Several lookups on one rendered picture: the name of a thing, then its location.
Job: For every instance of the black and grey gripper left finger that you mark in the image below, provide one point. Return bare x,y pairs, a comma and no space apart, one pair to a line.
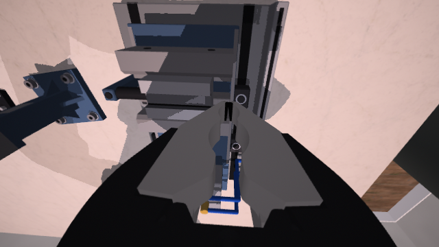
178,166

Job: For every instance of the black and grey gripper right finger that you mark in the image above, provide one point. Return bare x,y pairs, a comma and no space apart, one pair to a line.
277,172

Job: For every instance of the dark grey block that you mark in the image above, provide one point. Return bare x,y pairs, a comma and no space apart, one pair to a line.
176,97

